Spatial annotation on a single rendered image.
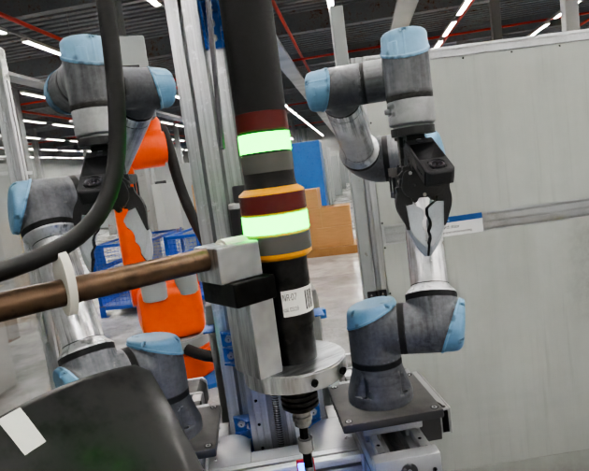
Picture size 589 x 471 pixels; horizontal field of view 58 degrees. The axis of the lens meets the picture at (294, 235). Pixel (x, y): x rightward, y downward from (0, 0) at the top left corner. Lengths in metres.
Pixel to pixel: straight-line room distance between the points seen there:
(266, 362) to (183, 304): 4.05
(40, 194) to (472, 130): 1.65
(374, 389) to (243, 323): 0.92
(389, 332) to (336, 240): 8.54
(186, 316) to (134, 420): 3.96
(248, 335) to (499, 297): 2.12
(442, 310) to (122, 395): 0.86
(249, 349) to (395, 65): 0.63
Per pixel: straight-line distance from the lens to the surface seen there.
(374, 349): 1.22
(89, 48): 0.90
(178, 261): 0.31
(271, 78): 0.34
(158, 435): 0.45
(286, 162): 0.34
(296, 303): 0.34
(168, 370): 1.22
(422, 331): 1.20
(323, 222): 9.70
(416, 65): 0.88
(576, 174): 2.50
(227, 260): 0.31
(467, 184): 2.30
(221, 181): 1.31
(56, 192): 1.29
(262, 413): 1.36
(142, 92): 1.03
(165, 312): 4.37
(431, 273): 1.24
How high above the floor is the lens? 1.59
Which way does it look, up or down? 7 degrees down
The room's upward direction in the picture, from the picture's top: 8 degrees counter-clockwise
